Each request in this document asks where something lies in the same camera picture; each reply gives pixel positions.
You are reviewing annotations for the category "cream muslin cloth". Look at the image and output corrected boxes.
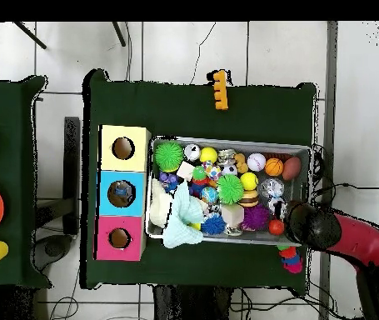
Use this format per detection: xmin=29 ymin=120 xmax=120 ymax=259
xmin=148 ymin=178 xmax=175 ymax=229

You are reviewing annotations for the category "green spiky ball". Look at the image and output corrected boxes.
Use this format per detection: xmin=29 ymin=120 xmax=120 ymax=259
xmin=217 ymin=173 xmax=246 ymax=204
xmin=153 ymin=141 xmax=186 ymax=173

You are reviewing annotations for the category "mint green cloth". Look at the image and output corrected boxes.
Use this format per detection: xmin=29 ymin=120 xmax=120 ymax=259
xmin=162 ymin=181 xmax=209 ymax=251

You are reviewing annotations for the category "clear plastic packet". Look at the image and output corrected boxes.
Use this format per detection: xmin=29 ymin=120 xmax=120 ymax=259
xmin=258 ymin=177 xmax=288 ymax=216
xmin=113 ymin=186 xmax=136 ymax=203

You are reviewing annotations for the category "purple spiky toy with eyes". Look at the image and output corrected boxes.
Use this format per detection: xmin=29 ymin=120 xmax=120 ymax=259
xmin=242 ymin=204 xmax=273 ymax=232

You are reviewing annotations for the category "orange plastic comb toy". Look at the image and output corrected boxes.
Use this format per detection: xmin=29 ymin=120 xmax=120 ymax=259
xmin=207 ymin=69 xmax=230 ymax=111

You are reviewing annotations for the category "wooden box with three holes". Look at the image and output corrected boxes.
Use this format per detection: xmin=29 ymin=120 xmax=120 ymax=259
xmin=94 ymin=123 xmax=152 ymax=263

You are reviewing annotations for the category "clear mesh bin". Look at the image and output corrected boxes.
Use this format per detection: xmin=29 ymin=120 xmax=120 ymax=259
xmin=145 ymin=136 xmax=313 ymax=247

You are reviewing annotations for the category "yellow smiley ball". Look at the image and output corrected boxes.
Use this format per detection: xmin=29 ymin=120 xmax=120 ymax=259
xmin=240 ymin=172 xmax=260 ymax=192

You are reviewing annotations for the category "dark green tablecloth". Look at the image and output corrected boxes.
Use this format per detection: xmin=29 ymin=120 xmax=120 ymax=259
xmin=0 ymin=75 xmax=49 ymax=289
xmin=82 ymin=68 xmax=318 ymax=294

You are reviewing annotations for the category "white baseball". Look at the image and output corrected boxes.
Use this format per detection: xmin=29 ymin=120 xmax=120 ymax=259
xmin=247 ymin=152 xmax=267 ymax=173

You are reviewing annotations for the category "small orange basketball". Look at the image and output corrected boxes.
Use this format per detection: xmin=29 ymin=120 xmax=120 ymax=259
xmin=264 ymin=157 xmax=285 ymax=178

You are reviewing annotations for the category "black tripod leg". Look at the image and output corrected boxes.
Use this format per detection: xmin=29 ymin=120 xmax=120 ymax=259
xmin=112 ymin=22 xmax=127 ymax=48
xmin=12 ymin=22 xmax=47 ymax=50

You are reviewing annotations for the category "grey floor strip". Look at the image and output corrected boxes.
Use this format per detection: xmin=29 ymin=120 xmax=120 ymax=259
xmin=325 ymin=22 xmax=340 ymax=211

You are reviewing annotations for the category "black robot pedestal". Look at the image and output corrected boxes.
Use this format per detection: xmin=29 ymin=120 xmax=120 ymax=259
xmin=152 ymin=285 xmax=233 ymax=320

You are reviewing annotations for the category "black floor cable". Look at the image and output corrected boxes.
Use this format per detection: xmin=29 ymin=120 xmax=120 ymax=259
xmin=312 ymin=179 xmax=379 ymax=198

